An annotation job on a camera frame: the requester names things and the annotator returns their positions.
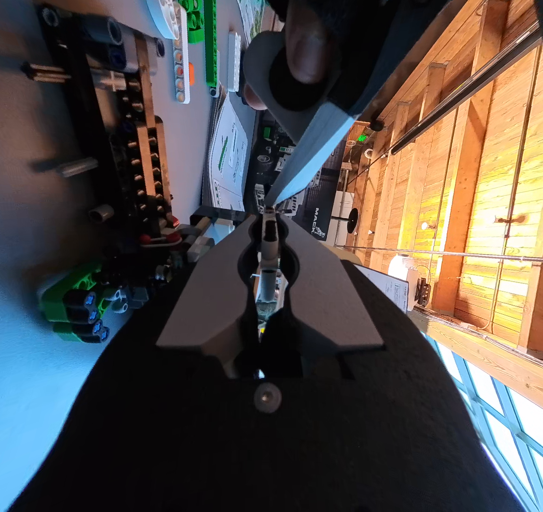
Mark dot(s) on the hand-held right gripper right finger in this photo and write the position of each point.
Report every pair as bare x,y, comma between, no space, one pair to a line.
331,304

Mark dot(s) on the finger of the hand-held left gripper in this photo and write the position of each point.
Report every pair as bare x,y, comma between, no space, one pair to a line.
316,139

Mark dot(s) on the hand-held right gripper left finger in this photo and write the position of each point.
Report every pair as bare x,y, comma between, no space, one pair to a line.
208,304

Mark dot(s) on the black lego set box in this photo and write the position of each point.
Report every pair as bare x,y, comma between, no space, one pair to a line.
271,156

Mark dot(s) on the grey lego connector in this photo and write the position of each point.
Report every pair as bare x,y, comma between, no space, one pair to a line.
199,245

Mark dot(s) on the lego instruction booklet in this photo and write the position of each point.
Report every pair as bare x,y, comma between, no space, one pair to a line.
231,147
250,7

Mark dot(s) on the black lego beam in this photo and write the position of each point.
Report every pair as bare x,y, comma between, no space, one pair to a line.
212,214

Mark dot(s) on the short white lego beam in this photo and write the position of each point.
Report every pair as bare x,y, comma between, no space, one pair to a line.
233,62

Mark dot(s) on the small orange lego piece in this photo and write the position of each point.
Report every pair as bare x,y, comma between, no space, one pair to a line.
191,73

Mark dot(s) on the long green lego beam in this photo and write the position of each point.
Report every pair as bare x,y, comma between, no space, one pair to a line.
210,33

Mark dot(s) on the long white lego beam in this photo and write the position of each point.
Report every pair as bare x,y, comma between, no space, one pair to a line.
181,54

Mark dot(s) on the black lego truck chassis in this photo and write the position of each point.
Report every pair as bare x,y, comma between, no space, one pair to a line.
127,139

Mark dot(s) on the wide green lego beam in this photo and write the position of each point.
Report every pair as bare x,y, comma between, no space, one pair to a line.
189,3

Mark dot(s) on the white curved lego panel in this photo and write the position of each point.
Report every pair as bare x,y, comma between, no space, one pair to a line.
161,12

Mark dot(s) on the person's left hand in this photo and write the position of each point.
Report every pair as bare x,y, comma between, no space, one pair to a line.
312,41

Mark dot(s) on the black framed tag sign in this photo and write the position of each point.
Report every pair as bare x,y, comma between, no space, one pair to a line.
388,285

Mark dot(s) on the white cabinet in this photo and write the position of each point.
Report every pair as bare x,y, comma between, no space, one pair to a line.
341,202

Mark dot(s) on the round black stand sign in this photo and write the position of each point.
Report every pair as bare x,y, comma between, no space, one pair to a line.
352,219

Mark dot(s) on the metal conduit pipe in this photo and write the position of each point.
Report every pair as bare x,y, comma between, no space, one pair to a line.
466,255

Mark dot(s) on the white wall box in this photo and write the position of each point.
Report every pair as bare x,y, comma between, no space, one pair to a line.
407,274

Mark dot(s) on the black ceiling rail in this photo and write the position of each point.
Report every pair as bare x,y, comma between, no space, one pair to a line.
466,92

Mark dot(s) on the wooden post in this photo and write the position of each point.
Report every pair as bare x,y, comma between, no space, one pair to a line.
488,351

